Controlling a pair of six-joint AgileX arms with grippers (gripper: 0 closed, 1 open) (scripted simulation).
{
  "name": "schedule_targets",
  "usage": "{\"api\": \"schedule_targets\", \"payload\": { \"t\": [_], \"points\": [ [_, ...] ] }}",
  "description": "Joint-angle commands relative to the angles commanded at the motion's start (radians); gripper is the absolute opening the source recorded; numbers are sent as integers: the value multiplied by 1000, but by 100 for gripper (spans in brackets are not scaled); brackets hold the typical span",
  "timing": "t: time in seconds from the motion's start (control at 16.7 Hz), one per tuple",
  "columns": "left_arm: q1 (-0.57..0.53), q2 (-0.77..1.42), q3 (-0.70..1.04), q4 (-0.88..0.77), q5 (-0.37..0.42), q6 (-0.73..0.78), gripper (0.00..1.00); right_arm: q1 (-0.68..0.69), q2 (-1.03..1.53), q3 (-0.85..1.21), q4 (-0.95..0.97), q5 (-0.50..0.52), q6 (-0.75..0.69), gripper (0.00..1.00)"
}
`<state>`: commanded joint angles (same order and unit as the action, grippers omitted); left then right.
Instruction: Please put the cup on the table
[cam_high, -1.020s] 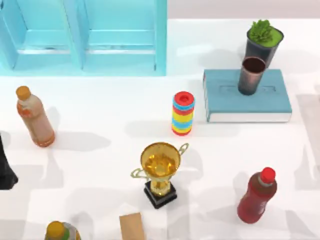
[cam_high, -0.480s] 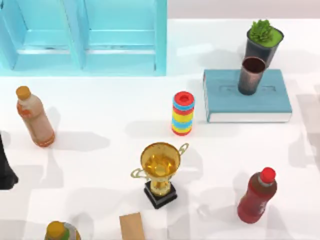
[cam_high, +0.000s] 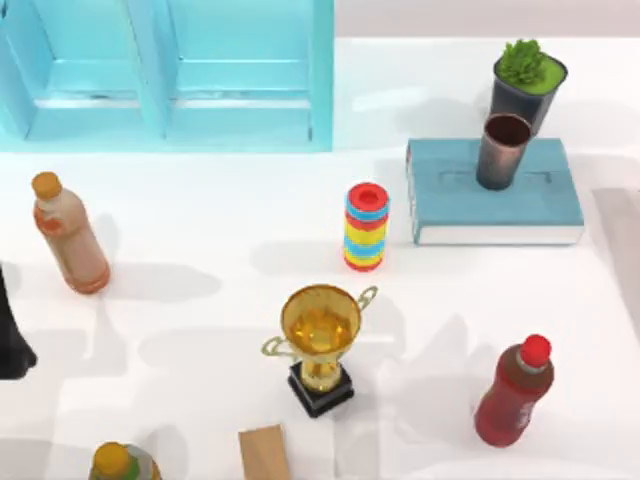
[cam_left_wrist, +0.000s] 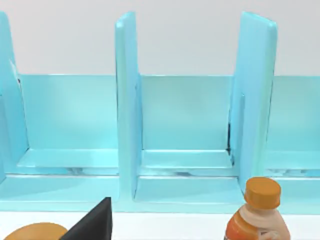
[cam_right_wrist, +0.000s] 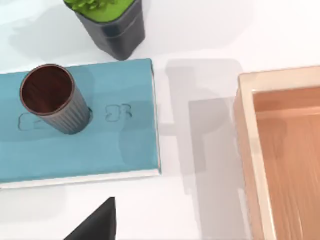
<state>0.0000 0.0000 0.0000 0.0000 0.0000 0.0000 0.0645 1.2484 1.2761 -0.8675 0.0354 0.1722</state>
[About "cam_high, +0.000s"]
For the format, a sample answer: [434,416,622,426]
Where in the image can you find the red bottle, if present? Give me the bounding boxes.
[473,334,556,447]

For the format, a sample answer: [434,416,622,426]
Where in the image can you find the orange bottle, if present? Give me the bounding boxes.
[31,171,112,295]

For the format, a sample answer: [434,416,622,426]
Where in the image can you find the stack of coloured rings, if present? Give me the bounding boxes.
[342,181,392,273]

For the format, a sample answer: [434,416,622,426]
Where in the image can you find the teal book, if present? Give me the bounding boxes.
[405,137,586,247]

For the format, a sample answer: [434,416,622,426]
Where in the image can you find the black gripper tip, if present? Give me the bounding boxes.
[0,262,39,380]

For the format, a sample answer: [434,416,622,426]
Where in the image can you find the copper brown cup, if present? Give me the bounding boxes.
[475,113,532,192]

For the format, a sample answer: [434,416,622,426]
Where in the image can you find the wooden block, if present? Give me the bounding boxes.
[237,423,291,480]

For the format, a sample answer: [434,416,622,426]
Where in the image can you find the green plant in dark pot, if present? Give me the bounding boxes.
[488,39,569,137]

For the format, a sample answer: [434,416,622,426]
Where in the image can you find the light blue rack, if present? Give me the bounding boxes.
[0,0,335,154]

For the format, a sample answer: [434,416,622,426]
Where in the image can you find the gold trophy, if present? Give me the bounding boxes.
[261,284,379,419]

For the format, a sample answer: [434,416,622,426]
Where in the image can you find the bottle with green label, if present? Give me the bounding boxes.
[88,441,164,480]

